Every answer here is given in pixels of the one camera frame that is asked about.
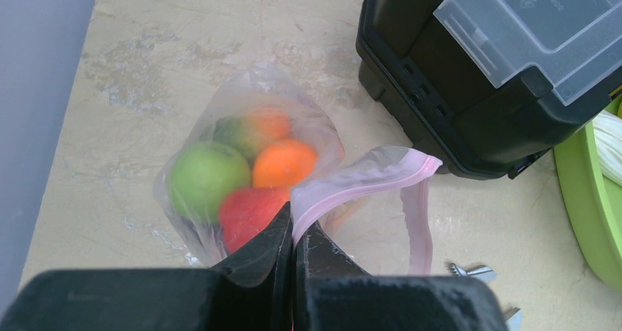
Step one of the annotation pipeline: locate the red handled adjustable wrench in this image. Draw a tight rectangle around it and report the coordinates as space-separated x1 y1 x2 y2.
446 261 524 331

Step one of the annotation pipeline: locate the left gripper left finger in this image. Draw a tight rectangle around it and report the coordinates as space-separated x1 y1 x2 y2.
1 204 293 330

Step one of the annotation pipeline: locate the toy orange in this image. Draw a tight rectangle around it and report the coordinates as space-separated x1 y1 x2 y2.
252 139 318 188

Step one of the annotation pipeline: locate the toy red apple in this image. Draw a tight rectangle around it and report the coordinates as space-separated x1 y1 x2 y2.
218 187 290 254

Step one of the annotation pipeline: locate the toy mango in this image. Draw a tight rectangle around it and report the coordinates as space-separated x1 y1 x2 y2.
200 106 293 162

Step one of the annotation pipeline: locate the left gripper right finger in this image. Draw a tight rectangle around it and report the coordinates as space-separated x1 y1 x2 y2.
293 223 508 330

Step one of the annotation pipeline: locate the green plastic tray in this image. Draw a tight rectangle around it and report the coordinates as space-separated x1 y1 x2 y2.
555 97 621 291

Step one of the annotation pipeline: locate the clear zip top bag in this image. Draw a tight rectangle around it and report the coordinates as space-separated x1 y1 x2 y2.
154 62 441 275

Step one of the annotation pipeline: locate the toy leek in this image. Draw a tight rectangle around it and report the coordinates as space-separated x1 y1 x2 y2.
592 111 621 186

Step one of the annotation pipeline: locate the toy green apple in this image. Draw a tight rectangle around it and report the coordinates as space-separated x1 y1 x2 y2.
168 142 252 224

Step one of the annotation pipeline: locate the black plastic toolbox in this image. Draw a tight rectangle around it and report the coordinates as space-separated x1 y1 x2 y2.
356 0 621 180

